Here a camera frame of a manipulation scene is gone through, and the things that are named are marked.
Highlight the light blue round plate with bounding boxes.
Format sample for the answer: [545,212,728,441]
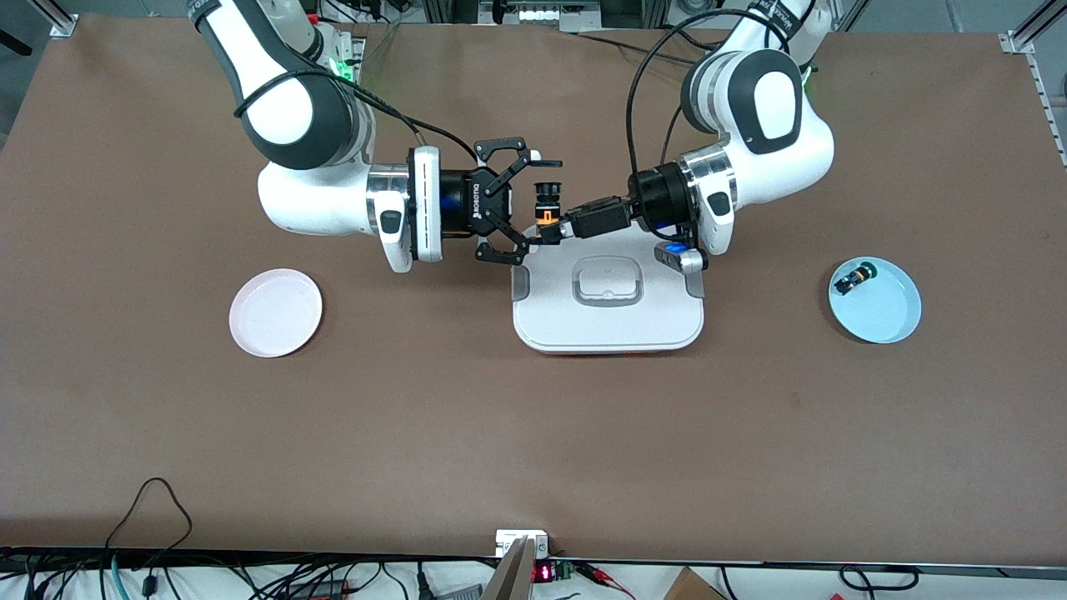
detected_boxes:
[828,257,923,344]

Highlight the white lidded box grey clips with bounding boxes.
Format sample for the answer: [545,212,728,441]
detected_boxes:
[511,223,706,356]

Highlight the thin black looped table cable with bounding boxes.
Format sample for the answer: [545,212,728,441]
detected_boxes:
[103,476,195,556]

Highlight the green push-button switch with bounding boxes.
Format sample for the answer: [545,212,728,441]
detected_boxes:
[836,261,879,297]

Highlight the small aluminium corner bracket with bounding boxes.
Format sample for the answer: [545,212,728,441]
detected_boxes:
[48,0,81,39]

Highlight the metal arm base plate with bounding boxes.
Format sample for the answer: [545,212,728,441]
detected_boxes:
[330,33,368,86]

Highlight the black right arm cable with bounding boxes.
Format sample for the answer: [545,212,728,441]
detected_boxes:
[233,67,480,159]

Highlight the perforated metal strip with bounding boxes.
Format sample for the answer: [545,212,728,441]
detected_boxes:
[1029,50,1064,168]

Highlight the white power strip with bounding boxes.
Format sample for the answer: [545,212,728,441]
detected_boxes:
[504,0,603,28]

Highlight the orange push-button switch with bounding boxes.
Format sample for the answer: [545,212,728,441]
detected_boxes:
[532,177,578,248]

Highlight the black cable to arm base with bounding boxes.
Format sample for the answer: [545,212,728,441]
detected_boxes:
[574,30,697,68]

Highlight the pale pink round plate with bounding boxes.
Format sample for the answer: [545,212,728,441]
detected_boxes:
[228,267,323,358]

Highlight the silver camera mount bracket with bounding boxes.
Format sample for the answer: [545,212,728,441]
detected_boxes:
[483,528,552,600]

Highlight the black cable loop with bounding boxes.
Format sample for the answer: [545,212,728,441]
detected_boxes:
[838,564,920,594]

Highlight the brown cardboard piece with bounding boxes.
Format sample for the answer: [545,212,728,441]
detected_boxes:
[663,567,728,600]

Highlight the aluminium frame profile with bracket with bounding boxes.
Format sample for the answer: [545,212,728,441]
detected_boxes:
[998,0,1067,56]

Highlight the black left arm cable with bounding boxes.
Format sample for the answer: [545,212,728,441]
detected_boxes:
[625,7,801,180]

